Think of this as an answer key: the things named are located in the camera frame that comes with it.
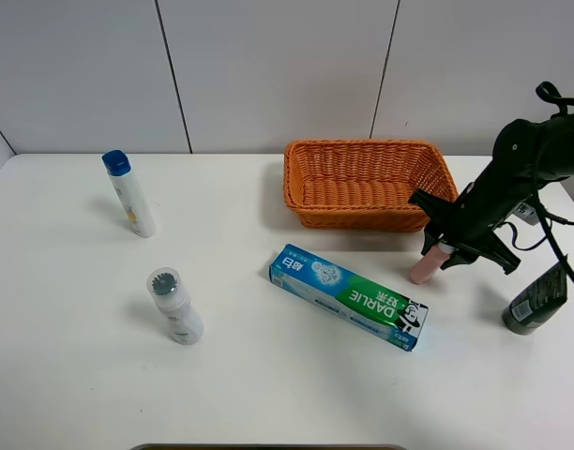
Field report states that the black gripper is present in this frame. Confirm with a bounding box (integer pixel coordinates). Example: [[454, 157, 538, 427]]
[[408, 161, 543, 275]]

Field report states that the pink bottle white cap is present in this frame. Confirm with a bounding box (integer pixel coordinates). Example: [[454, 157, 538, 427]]
[[409, 241, 455, 285]]

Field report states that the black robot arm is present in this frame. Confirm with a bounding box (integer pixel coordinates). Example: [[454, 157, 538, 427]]
[[409, 113, 574, 274]]

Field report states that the blue green toothpaste box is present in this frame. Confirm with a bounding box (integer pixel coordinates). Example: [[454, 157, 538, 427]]
[[269, 244, 429, 352]]

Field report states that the orange woven basket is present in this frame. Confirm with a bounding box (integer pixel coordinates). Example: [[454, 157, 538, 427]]
[[283, 139, 459, 233]]

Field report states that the dark green tube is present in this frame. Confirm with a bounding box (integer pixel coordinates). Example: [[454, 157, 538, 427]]
[[502, 262, 567, 336]]

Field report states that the white bottle clear brush cap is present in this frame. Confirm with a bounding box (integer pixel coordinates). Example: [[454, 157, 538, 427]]
[[146, 267, 204, 345]]

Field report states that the white bottle blue cap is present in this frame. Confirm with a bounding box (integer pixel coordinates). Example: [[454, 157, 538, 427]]
[[101, 150, 157, 238]]

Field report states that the black cable with label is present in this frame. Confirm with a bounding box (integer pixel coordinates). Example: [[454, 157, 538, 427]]
[[502, 81, 574, 299]]

